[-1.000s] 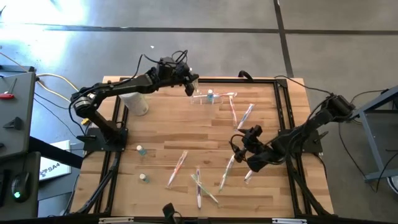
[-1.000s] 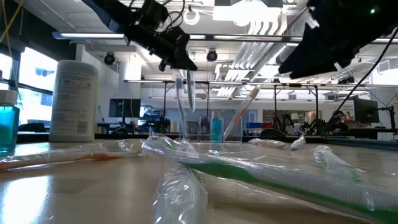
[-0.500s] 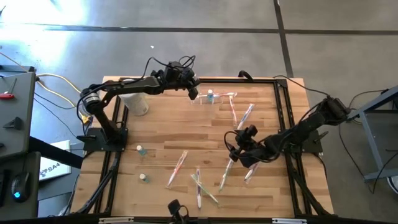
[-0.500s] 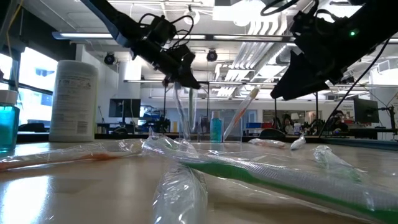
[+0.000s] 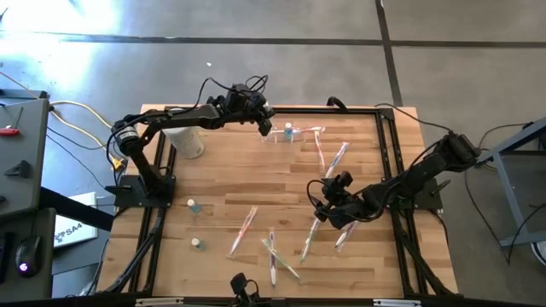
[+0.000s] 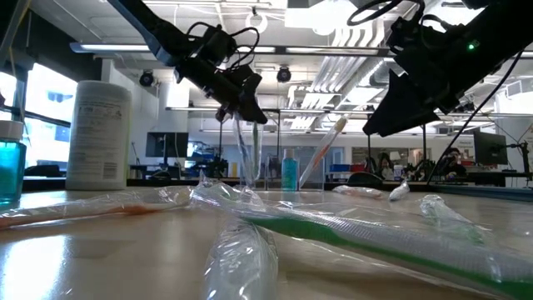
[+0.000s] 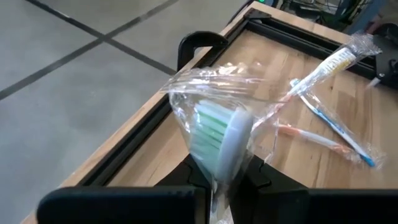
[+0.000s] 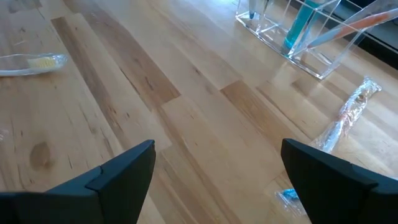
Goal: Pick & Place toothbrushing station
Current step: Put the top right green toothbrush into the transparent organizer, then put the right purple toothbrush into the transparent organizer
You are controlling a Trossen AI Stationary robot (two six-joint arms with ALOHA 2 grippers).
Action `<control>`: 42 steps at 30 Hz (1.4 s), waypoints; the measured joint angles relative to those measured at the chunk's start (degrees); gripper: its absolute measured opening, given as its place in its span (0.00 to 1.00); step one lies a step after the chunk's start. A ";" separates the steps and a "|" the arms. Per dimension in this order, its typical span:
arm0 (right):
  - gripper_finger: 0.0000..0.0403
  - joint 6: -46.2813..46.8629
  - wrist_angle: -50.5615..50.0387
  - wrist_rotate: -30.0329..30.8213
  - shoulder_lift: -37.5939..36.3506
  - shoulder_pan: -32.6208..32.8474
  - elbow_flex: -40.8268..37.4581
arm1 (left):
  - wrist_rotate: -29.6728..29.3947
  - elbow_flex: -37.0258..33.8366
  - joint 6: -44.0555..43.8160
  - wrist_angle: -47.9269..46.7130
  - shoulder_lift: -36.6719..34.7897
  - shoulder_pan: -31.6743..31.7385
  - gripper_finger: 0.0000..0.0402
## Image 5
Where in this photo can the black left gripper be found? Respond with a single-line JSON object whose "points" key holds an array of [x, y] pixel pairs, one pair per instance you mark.
{"points": [[243, 104]]}

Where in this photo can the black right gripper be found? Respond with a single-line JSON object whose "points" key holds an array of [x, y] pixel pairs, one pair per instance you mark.
{"points": [[345, 204]]}

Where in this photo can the small blue mouthwash bottle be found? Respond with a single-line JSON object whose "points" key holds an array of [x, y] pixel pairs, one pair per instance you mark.
{"points": [[193, 207], [197, 244], [288, 132]]}

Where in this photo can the green toothbrush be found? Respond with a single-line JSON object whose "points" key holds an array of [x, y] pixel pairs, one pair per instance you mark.
{"points": [[282, 260], [308, 243]]}

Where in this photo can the purple toothbrush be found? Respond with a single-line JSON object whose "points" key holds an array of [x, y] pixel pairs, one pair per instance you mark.
{"points": [[272, 262], [344, 238]]}

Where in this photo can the orange toothbrush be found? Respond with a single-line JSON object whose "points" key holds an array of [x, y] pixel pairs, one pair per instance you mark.
{"points": [[309, 129]]}

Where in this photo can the blue toothbrush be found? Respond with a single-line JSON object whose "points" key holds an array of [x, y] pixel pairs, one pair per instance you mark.
{"points": [[338, 158]]}

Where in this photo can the red toothbrush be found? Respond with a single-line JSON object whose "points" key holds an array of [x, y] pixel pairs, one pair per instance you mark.
{"points": [[320, 153]]}

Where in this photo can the pink toothbrush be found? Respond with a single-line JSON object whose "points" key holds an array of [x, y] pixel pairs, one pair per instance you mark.
{"points": [[243, 232]]}

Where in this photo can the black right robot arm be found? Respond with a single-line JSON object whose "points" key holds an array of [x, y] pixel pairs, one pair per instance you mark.
{"points": [[418, 177]]}

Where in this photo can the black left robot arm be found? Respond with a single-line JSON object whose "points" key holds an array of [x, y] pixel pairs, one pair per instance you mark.
{"points": [[179, 119]]}

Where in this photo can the clear acrylic organizer holder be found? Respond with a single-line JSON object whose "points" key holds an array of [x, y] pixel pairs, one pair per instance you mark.
{"points": [[298, 138]]}

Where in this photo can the white wipes canister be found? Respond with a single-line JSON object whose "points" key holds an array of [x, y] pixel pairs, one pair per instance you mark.
{"points": [[187, 143]]}

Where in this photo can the black diagonal desk bar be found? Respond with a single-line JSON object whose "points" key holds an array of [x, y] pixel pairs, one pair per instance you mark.
{"points": [[77, 209]]}

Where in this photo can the white printed box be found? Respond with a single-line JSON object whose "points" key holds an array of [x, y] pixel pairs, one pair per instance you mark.
{"points": [[77, 232]]}

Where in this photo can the person's shoe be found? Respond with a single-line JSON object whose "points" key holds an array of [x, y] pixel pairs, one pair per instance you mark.
{"points": [[539, 252]]}

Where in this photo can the grey side desk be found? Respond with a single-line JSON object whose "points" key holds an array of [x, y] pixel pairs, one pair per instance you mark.
{"points": [[25, 192]]}

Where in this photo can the black computer mouse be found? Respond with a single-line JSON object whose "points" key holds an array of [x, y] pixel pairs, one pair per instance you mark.
{"points": [[29, 256]]}

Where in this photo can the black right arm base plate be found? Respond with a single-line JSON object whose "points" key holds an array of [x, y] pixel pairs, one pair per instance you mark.
{"points": [[433, 200]]}

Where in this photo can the white frame bracket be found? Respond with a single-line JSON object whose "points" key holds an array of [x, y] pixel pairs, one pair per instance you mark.
{"points": [[158, 302], [396, 303]]}

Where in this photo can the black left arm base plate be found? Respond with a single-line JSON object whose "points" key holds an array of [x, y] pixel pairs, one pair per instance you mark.
{"points": [[128, 198]]}

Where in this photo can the blue-grey metal table frame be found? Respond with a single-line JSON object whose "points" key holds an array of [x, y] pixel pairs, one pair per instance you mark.
{"points": [[507, 170]]}

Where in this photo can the black triangular bracket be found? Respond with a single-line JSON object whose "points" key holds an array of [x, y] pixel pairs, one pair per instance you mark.
{"points": [[18, 169]]}

